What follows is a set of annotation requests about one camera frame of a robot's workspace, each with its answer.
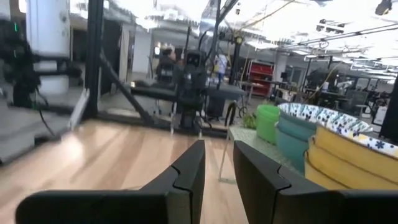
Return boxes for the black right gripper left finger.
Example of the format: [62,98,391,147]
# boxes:
[15,139,206,224]

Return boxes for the dark grey workbench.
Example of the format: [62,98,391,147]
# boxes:
[130,80,246,104]

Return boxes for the green bowl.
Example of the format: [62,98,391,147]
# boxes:
[257,105,280,119]
[256,114,280,146]

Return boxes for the black diagonal frame brace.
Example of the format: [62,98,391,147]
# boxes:
[98,55,155,125]

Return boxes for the yellow bowl floral inside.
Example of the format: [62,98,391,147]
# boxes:
[307,138,398,191]
[313,126,398,185]
[303,154,348,190]

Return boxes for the person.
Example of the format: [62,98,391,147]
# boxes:
[155,48,178,85]
[216,54,228,90]

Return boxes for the black equipment with green light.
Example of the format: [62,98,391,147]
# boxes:
[0,18,41,108]

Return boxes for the white round column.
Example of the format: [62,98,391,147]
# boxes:
[26,0,71,94]

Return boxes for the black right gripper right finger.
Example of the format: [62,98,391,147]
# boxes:
[233,139,398,224]

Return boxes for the black frame post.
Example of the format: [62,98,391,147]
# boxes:
[85,0,104,121]

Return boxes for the teal bowl floral inside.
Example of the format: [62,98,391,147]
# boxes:
[277,102,374,134]
[275,126,312,174]

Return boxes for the red shelf unit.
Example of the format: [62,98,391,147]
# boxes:
[247,60,275,97]

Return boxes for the silver aluminium bar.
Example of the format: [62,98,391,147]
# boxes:
[68,88,91,131]

